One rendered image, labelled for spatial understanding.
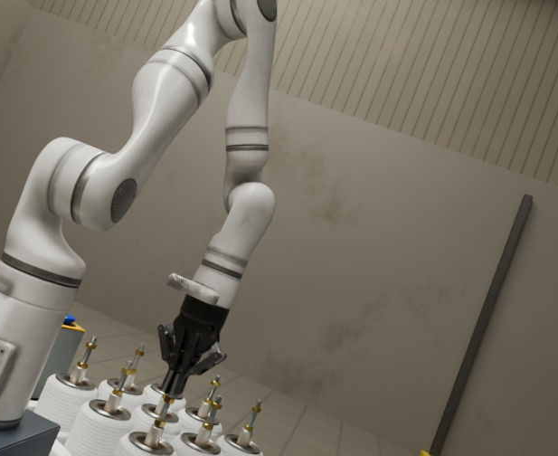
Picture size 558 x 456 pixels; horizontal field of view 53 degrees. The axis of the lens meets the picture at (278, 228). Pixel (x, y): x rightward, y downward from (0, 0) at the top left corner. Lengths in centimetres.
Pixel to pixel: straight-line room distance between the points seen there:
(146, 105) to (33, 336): 30
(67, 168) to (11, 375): 23
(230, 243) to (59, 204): 31
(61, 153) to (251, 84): 35
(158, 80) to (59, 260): 26
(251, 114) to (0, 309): 46
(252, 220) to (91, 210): 31
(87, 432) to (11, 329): 39
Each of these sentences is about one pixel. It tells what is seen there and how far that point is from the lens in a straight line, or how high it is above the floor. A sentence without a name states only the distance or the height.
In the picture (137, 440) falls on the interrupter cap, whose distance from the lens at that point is 97.
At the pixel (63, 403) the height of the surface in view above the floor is 22.
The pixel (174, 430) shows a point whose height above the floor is 24.
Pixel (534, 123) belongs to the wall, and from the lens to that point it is 349.
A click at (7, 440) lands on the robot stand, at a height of 30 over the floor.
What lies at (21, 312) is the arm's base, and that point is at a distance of 68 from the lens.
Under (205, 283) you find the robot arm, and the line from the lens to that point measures 89.
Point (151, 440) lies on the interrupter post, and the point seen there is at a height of 26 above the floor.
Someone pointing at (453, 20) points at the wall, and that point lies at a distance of 364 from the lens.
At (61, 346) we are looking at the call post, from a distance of 127.
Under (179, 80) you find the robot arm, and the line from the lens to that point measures 77.
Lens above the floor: 57
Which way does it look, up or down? 5 degrees up
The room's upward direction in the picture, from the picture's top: 22 degrees clockwise
